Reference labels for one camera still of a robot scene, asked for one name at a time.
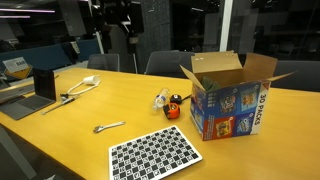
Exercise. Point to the blue cardboard snack box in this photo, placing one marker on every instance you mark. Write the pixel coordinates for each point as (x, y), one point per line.
(228, 97)

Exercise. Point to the small black tape measure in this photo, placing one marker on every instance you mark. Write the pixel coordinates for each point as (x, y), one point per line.
(175, 98)

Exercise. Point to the orange black tape measure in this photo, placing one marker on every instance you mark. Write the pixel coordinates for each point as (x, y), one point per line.
(172, 110)

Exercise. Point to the grey office chair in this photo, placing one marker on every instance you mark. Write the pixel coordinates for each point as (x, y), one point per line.
(168, 63)
(109, 62)

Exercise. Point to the black white calibration board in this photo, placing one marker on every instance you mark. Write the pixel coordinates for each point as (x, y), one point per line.
(153, 156)

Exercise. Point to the white paper cup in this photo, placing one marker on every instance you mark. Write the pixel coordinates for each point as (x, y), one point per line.
(91, 80)

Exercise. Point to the grey office chair left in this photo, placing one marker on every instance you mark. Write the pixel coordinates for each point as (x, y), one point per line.
(109, 62)

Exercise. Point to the silver adjustable wrench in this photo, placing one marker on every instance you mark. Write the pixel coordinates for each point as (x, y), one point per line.
(100, 128)

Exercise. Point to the grey laptop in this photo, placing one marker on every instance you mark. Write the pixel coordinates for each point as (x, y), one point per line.
(45, 94)

